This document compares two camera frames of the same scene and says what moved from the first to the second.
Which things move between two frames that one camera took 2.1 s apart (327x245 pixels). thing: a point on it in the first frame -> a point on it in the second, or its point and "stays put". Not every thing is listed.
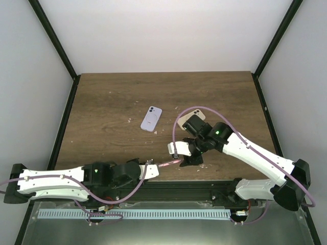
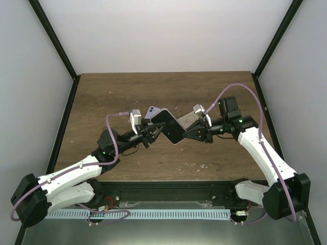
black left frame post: [39, 10] stays put
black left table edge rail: [57, 147] stays put
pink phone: [171, 162] -> [173, 129]
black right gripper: [190, 162] -> [205, 134]
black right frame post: [292, 12] stays put
